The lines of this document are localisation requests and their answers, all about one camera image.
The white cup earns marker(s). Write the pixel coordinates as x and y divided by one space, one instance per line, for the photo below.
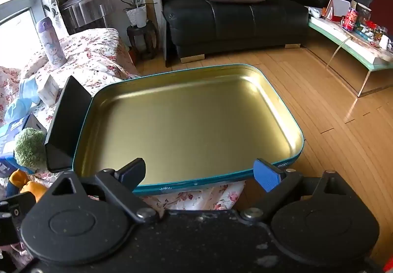
385 41

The pile of table clutter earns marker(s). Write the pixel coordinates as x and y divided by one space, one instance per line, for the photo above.
371 32

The dark wooden stool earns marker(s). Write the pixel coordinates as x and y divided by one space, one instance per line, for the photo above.
142 42

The light blue face mask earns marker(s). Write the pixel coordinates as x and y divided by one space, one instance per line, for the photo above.
17 110
27 90

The dark flat panel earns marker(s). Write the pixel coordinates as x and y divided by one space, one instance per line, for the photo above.
167 45

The red can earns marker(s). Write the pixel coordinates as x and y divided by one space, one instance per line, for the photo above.
350 19

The side table with papers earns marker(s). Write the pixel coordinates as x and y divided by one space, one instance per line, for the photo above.
86 5

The teal tin tray gold interior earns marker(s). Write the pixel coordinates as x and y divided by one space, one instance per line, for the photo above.
184 125

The dark red chair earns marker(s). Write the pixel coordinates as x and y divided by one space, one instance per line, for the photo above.
382 12

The small white tissue packet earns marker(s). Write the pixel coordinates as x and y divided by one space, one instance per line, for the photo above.
47 90

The white card box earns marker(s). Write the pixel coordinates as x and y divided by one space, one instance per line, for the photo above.
339 7

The green knitted scrubber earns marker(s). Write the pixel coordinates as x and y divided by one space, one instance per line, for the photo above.
29 147

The black leather sofa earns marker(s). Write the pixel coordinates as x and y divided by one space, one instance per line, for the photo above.
230 21

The blue tissue pack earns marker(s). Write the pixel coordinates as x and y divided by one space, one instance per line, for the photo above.
10 137

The black triangular box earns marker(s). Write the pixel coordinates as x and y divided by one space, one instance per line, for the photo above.
66 125

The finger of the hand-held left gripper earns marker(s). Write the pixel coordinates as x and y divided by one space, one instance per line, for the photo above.
18 200

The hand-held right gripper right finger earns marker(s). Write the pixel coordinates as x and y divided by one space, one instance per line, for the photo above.
267 176

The potted plant white pot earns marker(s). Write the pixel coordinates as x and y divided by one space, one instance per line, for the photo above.
137 16

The orange and navy plush toy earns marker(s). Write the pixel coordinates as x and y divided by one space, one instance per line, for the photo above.
23 182

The glass coffee table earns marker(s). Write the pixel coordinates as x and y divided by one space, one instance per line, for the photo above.
347 45

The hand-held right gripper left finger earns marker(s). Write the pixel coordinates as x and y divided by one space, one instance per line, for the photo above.
132 170

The purple cartoon water bottle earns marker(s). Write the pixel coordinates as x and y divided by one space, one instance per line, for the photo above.
50 45

